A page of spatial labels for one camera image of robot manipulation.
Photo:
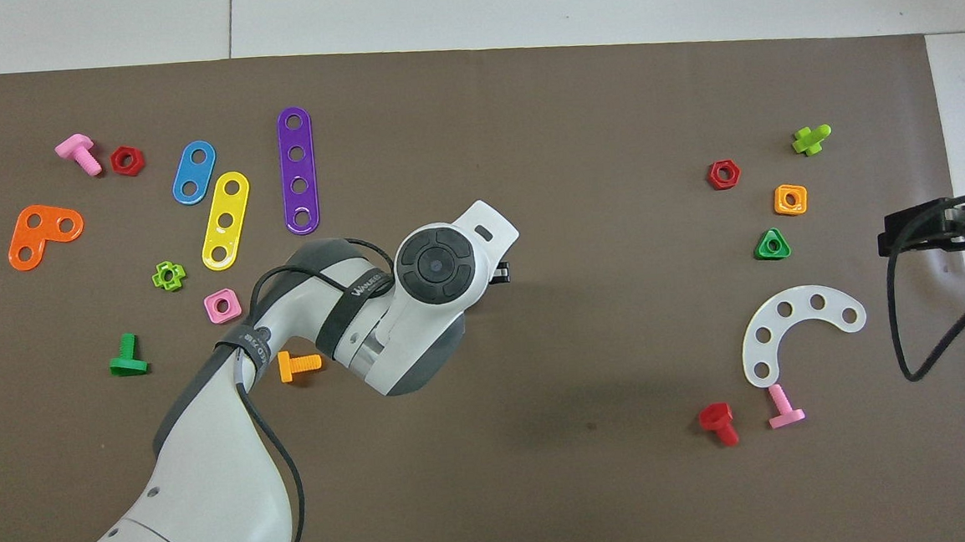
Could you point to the yellow three-hole plate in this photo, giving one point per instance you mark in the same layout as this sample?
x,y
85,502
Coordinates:
x,y
216,237

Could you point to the pink plastic bolt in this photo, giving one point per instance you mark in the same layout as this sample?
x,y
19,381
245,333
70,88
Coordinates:
x,y
782,408
77,149

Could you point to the green triangular plastic nut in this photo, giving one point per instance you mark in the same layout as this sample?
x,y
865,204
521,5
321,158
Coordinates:
x,y
762,251

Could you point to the orange plastic bolt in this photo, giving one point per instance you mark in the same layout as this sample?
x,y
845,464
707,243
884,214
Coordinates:
x,y
291,366

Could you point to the blue two-hole plate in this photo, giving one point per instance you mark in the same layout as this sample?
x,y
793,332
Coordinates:
x,y
184,189

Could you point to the light green cross bolt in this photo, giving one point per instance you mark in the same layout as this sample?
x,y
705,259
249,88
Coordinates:
x,y
810,140

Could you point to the brown table mat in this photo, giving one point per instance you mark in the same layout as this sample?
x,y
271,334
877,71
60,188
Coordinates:
x,y
628,463

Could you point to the red hexagonal plastic nut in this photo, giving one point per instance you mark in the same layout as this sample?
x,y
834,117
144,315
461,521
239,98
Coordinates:
x,y
712,177
127,160

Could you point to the pink square plastic nut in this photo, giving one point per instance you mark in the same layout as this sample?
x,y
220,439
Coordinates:
x,y
233,310

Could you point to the light green cross nut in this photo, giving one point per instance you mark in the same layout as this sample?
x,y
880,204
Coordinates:
x,y
160,280

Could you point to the purple four-hole plate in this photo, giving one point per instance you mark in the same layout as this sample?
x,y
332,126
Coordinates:
x,y
298,169

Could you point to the white curved five-hole plate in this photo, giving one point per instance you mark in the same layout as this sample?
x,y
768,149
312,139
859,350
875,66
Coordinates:
x,y
798,298

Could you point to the orange square plastic nut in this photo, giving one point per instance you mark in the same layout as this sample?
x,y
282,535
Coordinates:
x,y
780,201

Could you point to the red plastic bolt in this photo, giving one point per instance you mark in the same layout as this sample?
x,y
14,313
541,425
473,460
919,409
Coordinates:
x,y
716,418

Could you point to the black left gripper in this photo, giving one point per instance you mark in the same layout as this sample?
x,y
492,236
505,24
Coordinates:
x,y
500,274

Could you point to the dark green plastic bolt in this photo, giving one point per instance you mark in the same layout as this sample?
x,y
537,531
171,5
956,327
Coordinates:
x,y
128,360

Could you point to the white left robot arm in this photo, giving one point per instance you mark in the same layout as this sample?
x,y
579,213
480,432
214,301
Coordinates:
x,y
211,489

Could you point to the orange angled three-hole plate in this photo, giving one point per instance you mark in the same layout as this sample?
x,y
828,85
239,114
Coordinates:
x,y
36,235

